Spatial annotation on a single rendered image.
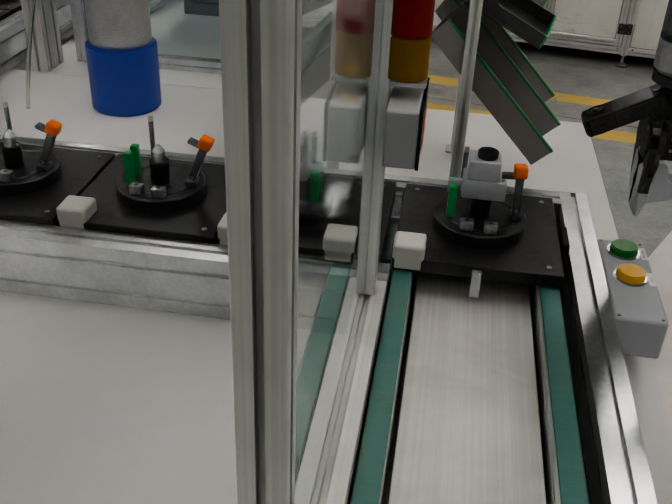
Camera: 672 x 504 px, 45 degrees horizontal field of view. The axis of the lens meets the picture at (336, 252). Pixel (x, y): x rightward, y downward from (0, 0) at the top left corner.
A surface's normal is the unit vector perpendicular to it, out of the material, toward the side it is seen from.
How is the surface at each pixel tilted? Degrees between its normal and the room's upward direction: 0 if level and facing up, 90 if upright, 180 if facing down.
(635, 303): 0
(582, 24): 90
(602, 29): 90
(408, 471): 0
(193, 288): 90
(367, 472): 0
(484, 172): 90
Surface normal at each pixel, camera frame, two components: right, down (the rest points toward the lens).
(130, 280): -0.15, 0.51
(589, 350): 0.04, -0.85
